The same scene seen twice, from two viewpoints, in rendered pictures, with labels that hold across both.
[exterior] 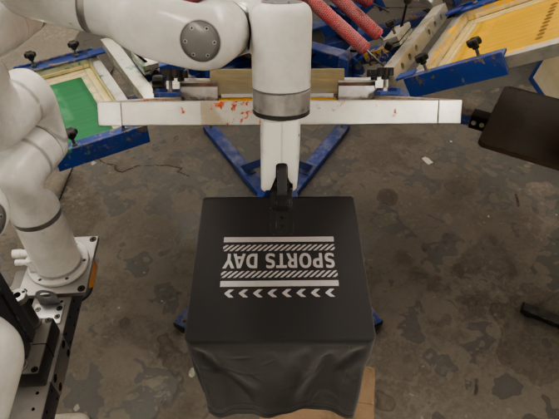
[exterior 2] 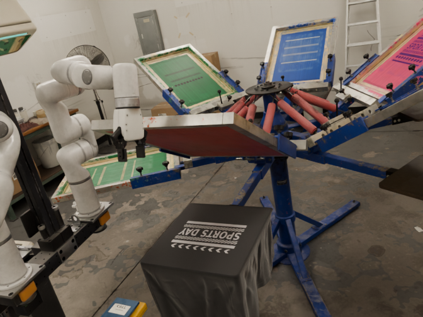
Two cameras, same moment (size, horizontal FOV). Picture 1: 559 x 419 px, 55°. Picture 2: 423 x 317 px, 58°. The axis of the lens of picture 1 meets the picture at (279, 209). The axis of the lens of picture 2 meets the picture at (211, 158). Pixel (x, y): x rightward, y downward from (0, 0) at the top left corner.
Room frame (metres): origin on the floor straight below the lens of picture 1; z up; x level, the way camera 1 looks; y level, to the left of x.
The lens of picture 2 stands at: (-0.33, -0.76, 1.89)
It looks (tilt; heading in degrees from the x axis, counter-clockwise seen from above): 22 degrees down; 29
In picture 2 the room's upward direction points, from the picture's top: 11 degrees counter-clockwise
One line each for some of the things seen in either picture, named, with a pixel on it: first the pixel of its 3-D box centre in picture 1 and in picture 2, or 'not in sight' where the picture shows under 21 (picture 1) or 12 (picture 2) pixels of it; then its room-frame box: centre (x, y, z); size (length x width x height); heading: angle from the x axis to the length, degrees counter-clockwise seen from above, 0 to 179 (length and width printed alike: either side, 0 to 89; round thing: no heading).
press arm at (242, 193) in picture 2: not in sight; (247, 190); (1.40, 0.01, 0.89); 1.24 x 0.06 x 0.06; 1
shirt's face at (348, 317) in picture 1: (279, 259); (209, 233); (0.91, 0.00, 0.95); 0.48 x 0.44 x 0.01; 1
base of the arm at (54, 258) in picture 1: (41, 240); (82, 195); (0.73, 0.49, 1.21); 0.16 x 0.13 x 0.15; 94
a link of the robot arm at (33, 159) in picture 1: (25, 179); (75, 161); (0.74, 0.47, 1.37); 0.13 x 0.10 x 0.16; 166
